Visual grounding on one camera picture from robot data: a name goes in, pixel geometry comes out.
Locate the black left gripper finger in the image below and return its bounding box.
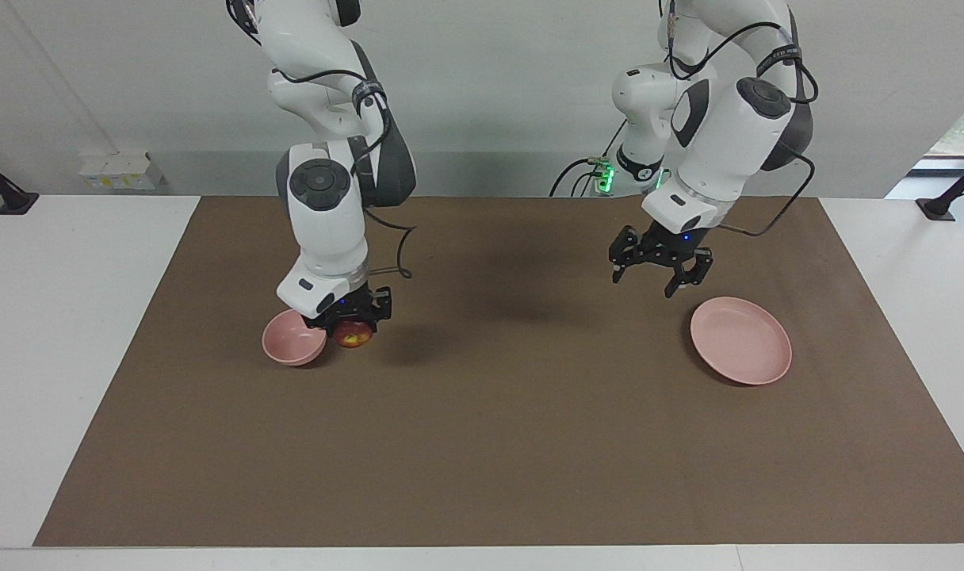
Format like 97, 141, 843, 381
664, 249, 715, 300
607, 225, 646, 285

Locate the dark red apple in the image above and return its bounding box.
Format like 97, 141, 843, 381
333, 320, 375, 349

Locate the pink bowl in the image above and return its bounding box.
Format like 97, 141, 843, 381
262, 308, 328, 367

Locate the pink plate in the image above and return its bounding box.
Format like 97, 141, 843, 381
690, 297, 793, 386

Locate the brown table mat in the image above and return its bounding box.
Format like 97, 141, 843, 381
33, 196, 964, 548

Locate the black clamp stand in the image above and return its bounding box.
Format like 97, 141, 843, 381
0, 152, 40, 216
916, 155, 964, 221

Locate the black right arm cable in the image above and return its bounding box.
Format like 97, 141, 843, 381
227, 0, 418, 280

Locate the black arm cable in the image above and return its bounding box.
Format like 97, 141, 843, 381
663, 0, 819, 238
227, 0, 418, 280

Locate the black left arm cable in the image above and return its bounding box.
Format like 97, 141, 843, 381
663, 0, 819, 238

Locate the white wall socket box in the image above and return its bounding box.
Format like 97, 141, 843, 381
79, 151, 166, 191

